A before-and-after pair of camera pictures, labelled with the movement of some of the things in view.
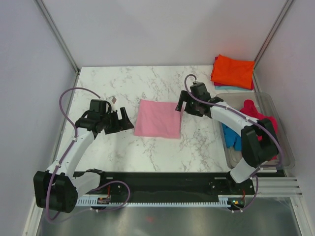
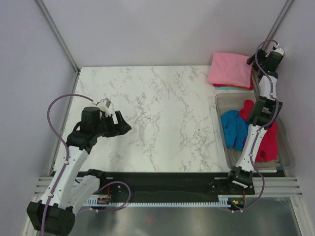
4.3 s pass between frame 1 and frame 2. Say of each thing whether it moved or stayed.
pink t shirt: moved
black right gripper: moved
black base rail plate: stayed
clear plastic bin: stayed
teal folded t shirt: stayed
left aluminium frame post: stayed
